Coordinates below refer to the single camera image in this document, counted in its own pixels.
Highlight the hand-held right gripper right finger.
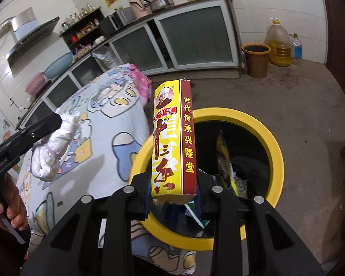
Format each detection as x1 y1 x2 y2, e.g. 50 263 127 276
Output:
195 170 324 276

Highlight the pink printed cloth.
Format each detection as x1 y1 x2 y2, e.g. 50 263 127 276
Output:
129 63 153 107

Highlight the steel range hood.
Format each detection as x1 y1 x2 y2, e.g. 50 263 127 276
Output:
6 7 60 66

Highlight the bag of bread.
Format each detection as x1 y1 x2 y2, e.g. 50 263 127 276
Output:
74 44 92 61

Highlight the brown wooden door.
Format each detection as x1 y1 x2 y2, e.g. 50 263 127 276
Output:
319 0 345 107

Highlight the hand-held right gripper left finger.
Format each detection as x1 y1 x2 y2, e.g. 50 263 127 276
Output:
20 172 153 276

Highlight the dark shelf with bottles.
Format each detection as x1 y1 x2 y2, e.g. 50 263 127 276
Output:
59 7 105 46

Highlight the person's left forearm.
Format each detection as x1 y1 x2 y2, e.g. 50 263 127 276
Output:
0 217 32 276

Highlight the yellow rimmed black bin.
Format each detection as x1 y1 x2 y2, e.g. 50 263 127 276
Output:
129 108 285 250

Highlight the cartoon printed tablecloth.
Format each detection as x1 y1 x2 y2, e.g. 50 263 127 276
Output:
16 63 197 275

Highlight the yellow red carton box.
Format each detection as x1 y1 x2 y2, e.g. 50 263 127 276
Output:
151 78 196 206

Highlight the white glove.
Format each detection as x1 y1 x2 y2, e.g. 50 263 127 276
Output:
31 108 81 182

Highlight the pink thermos flask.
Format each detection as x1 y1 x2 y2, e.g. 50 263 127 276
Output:
127 0 150 20

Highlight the brown plastic bucket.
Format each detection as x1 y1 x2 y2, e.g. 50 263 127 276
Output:
241 43 271 79

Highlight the large oil jug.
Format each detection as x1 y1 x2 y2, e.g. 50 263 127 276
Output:
265 18 292 67

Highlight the steel pot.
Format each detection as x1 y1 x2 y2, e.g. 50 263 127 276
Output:
140 0 176 13

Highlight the clear plastic bag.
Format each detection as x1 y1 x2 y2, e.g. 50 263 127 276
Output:
91 46 121 71

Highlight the clear bottle blue label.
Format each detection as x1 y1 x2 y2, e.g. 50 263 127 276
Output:
290 33 303 65

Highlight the glass door kitchen counter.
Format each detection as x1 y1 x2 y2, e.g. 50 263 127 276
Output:
16 0 242 130

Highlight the pink plastic basin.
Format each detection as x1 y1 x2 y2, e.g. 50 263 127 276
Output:
26 72 46 96

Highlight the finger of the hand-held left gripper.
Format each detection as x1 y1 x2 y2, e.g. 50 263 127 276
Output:
0 113 63 161

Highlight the person's left hand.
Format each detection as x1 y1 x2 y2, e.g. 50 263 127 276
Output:
0 174 28 231

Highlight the microwave oven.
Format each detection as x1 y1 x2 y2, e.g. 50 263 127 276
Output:
99 7 137 36

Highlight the blue plastic basin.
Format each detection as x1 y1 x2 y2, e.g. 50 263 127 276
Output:
43 52 75 79

